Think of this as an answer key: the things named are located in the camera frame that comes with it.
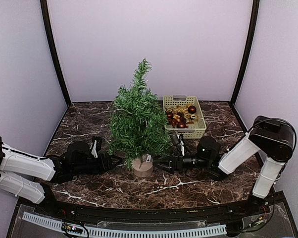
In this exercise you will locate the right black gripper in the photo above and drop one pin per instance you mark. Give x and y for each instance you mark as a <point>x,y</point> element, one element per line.
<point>163,161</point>

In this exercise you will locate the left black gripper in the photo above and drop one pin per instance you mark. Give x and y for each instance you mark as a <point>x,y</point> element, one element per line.
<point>110,165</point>

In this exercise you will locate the small green christmas tree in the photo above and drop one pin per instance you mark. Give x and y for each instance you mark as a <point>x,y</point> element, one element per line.
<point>137,125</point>

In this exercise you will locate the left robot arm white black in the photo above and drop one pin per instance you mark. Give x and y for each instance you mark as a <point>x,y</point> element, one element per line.
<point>15,164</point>

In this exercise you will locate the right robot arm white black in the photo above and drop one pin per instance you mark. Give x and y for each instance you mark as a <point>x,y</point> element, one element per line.
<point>274,137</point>

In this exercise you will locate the round wooden tree base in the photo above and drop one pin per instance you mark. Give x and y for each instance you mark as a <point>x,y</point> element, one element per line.
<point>142,169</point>

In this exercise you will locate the red bauble ornament front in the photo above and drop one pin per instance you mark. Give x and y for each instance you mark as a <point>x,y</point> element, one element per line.
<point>181,124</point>

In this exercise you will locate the red bauble ornament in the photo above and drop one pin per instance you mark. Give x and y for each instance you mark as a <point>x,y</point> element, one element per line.
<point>192,109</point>
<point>181,124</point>
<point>169,115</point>

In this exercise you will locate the green plastic basket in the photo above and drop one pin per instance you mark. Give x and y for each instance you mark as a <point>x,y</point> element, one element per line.
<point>174,104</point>

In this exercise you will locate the red bauble ornament left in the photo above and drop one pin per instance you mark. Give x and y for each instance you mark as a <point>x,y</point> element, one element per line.
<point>169,115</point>

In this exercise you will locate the brown pinecone ornament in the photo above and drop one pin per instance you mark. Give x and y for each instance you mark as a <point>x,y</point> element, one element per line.
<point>180,114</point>

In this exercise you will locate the gold bell ornament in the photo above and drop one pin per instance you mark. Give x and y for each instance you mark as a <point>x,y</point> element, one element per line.
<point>193,117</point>

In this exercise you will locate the red bauble ornament back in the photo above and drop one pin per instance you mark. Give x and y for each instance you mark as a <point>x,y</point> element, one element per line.
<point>192,109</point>

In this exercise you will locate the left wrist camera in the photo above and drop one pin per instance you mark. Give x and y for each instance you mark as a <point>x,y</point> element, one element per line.
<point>95,146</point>

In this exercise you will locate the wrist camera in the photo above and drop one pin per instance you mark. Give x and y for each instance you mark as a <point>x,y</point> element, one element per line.
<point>178,143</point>
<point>95,146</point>

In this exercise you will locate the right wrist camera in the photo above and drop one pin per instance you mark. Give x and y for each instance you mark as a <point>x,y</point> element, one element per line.
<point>178,143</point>

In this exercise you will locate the white slotted cable duct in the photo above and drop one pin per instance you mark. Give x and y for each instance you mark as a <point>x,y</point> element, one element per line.
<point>124,230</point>

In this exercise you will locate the black front rail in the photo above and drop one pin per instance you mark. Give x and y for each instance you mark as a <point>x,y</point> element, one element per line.
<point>224,213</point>

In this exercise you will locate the right black frame post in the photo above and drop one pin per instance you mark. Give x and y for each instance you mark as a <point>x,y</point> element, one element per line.
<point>246,53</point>

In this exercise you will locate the black frame post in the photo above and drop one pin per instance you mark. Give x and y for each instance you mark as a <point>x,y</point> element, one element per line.
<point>246,53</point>
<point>53,51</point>

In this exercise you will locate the left black frame post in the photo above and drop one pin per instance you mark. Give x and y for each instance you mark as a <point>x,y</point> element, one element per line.
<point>53,51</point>

